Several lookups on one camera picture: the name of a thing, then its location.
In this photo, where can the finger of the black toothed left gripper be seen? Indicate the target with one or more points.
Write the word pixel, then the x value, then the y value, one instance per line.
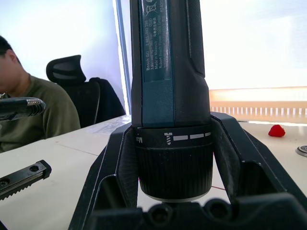
pixel 26 176

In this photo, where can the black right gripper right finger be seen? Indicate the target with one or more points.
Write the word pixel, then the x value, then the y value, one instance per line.
pixel 242 153

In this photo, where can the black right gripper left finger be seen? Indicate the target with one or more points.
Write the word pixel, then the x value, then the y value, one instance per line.
pixel 108 172

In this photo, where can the blue black electric screwdriver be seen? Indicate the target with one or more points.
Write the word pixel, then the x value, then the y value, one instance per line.
pixel 168 100

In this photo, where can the small red strawberry toy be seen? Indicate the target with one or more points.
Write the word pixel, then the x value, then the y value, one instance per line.
pixel 276 131

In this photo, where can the beige slatted railing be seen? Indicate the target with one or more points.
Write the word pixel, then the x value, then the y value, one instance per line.
pixel 259 105

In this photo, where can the round silver metal disc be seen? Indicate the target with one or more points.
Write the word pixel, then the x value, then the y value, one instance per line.
pixel 302 151

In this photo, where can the person in olive sweater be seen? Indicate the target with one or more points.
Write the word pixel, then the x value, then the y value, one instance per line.
pixel 50 112

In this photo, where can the black mesh office chair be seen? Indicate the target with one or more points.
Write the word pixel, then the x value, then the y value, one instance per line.
pixel 72 79

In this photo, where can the white window frame post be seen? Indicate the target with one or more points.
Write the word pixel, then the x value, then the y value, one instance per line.
pixel 122 60

